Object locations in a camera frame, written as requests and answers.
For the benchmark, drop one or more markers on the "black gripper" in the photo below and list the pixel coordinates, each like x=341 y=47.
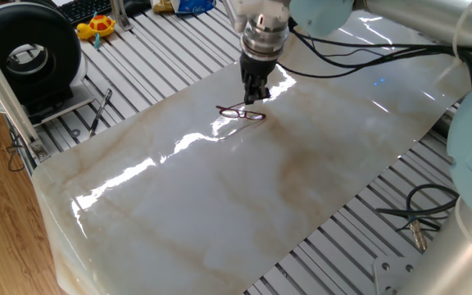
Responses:
x=258 y=69

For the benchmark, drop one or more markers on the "red framed glasses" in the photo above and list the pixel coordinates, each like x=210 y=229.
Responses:
x=254 y=116

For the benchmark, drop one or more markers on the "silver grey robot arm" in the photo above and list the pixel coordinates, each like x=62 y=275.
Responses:
x=416 y=16

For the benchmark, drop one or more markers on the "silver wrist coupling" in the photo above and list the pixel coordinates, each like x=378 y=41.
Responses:
x=262 y=39

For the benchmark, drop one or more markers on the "blue snack bag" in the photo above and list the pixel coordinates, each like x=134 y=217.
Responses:
x=191 y=6

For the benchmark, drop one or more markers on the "glossy marble pattern mat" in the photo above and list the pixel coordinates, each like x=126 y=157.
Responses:
x=219 y=205

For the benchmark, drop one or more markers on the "yellow snack bag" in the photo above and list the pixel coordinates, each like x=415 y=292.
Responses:
x=163 y=6

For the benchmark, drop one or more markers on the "black computer mouse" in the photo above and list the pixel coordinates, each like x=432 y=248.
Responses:
x=137 y=6

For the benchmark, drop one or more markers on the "black pen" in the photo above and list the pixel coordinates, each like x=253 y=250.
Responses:
x=101 y=108

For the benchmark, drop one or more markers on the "short aluminium upright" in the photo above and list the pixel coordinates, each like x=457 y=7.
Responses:
x=119 y=14

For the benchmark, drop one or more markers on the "yellow turtle toy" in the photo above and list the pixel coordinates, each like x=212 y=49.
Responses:
x=101 y=24

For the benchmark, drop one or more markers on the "black keyboard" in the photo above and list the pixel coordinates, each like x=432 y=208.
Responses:
x=84 y=10

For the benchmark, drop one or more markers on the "black round fan device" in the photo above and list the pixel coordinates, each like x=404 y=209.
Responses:
x=55 y=37

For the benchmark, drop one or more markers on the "white printed wrist mount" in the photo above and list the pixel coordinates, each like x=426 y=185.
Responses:
x=244 y=8

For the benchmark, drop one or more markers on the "aluminium table edge rail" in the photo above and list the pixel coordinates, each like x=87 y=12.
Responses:
x=445 y=123

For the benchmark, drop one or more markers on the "metal corner bracket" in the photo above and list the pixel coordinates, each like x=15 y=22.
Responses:
x=41 y=151

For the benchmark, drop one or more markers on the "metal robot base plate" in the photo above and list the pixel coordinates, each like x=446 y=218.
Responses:
x=391 y=274

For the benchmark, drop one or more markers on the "aluminium frame post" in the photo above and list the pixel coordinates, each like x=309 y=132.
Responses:
x=2 y=90

